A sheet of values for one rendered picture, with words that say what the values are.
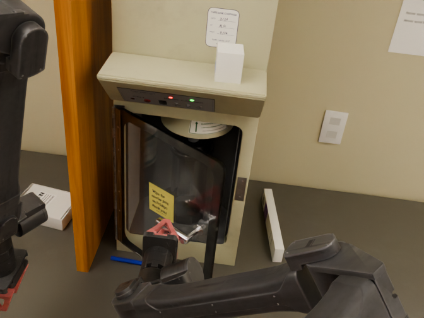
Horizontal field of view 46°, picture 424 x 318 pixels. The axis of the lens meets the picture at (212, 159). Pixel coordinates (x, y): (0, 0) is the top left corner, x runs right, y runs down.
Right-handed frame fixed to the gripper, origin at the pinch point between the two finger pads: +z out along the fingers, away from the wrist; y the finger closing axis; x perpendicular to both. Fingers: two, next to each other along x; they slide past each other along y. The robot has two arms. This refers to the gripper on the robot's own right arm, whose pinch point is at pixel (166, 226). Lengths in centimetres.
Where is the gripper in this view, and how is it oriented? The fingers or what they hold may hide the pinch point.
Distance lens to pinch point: 108.3
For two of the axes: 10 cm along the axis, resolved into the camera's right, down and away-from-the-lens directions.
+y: 0.9, -8.2, -5.6
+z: 0.9, -5.6, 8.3
